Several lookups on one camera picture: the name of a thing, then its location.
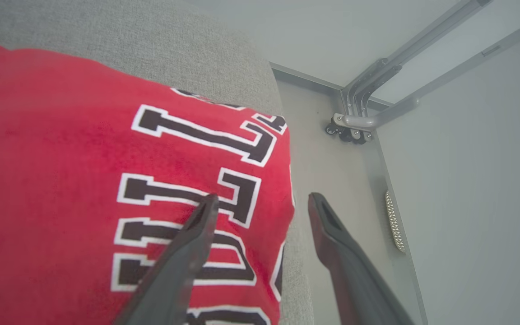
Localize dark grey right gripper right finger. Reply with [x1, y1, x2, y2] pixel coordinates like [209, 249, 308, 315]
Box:
[308, 192, 417, 325]

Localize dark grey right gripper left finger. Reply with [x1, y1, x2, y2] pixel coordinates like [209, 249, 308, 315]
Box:
[113, 193, 220, 325]

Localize red shirt with white sleeves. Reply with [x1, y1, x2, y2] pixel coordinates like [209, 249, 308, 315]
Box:
[0, 34, 296, 325]

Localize silver studded strip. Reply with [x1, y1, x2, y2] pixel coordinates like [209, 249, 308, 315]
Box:
[385, 190, 406, 253]

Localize black caster wheels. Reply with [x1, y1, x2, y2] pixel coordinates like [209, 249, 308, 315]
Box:
[325, 124, 373, 145]

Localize grey metal tube frame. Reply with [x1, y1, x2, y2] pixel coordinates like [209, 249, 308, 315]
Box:
[332, 0, 520, 136]

